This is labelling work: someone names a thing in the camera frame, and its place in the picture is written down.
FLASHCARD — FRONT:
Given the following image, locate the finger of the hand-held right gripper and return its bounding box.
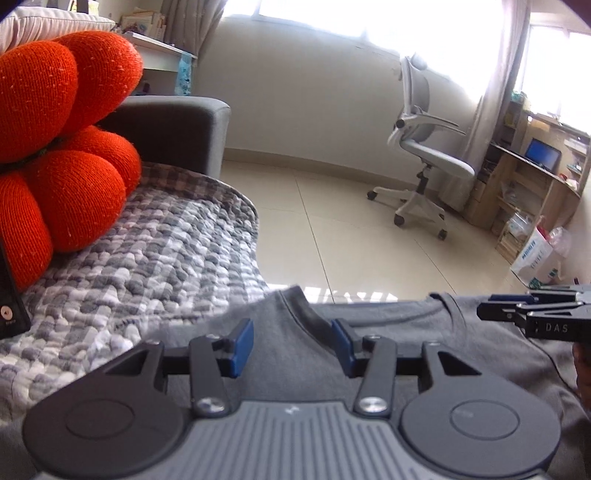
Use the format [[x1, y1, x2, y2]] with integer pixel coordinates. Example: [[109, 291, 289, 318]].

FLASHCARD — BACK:
[[475, 301, 591, 344], [488, 283, 591, 306]]

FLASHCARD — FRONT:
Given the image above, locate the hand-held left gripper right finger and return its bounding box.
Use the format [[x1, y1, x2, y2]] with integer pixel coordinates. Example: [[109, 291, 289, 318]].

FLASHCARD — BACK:
[[329, 318, 485, 419]]

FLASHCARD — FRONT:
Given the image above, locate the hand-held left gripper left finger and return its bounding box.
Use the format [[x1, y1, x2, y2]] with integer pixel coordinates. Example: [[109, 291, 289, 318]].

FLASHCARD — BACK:
[[105, 318, 256, 419]]

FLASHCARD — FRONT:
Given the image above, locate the gray t-shirt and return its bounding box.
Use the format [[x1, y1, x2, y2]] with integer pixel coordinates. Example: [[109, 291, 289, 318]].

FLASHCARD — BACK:
[[152, 285, 591, 480]]

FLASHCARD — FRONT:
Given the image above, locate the person's right hand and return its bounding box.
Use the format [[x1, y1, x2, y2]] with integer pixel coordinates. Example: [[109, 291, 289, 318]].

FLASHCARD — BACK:
[[571, 343, 591, 410]]

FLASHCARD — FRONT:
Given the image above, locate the white cardboard box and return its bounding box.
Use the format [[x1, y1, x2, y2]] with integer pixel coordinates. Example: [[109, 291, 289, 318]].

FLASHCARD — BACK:
[[510, 228, 556, 288]]

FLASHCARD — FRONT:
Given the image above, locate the clear plastic bag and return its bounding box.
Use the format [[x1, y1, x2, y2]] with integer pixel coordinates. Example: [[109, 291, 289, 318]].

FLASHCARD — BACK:
[[547, 225, 574, 260]]

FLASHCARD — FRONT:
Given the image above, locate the wooden desk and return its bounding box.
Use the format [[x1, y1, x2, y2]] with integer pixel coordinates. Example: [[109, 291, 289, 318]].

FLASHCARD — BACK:
[[463, 92, 591, 267]]

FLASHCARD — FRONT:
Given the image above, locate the gray white quilted blanket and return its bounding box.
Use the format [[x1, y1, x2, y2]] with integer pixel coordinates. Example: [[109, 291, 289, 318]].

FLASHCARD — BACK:
[[0, 161, 271, 426]]

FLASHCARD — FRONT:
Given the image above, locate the laptop with blue screen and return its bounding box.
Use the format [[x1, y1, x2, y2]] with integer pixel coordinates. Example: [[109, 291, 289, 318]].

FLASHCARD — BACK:
[[525, 137, 563, 172]]

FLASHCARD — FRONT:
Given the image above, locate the white gray office chair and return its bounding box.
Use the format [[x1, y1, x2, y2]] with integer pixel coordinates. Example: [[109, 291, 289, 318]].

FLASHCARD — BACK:
[[366, 53, 477, 241]]

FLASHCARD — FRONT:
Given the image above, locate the light gray curtain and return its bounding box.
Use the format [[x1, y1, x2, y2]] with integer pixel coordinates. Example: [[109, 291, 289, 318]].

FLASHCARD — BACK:
[[159, 0, 228, 99], [438, 0, 533, 214]]

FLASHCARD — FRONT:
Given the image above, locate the dark gray sofa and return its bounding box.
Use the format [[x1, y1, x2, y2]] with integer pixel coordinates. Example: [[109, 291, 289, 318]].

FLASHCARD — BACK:
[[98, 95, 232, 179]]

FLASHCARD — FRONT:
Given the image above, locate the black smartphone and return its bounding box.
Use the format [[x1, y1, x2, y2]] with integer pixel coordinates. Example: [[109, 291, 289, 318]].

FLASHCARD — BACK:
[[0, 240, 31, 341]]

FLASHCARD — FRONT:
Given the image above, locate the blue plastic bag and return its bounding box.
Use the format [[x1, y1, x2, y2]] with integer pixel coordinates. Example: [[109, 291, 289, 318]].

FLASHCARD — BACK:
[[174, 53, 193, 97]]

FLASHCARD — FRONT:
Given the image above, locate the orange flower cushion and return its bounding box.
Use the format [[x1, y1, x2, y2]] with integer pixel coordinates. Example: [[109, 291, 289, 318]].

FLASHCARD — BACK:
[[0, 32, 144, 295]]

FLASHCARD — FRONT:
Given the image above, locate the white bookshelf desk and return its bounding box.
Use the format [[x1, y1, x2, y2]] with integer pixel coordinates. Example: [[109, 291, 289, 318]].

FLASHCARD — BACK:
[[121, 32, 199, 99]]

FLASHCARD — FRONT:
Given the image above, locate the row of books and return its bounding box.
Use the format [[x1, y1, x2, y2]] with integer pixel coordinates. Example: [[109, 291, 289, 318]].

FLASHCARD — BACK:
[[120, 12, 168, 41]]

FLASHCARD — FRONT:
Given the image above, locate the white pillow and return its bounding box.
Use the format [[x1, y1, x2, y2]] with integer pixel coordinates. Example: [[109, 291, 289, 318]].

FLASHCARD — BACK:
[[0, 9, 117, 45]]

